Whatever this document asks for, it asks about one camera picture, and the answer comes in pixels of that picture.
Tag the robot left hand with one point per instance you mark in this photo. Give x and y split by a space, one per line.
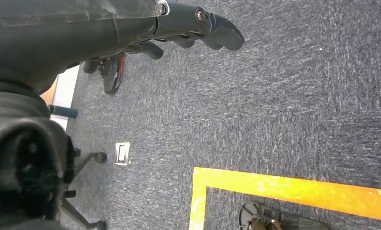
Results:
50 41

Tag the white board panel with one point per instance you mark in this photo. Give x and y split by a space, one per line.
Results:
66 89

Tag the orange wooden panel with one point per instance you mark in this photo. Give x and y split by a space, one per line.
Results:
50 95

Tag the dark teal cylinder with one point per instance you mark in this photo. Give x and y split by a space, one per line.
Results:
64 111

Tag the black office chair base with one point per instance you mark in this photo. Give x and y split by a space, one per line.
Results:
98 157

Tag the white floor socket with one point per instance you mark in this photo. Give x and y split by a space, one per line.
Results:
122 154

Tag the yellow floor tape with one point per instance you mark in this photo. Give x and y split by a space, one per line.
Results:
272 187

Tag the dark grey robot foot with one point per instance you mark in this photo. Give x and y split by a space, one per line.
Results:
292 220

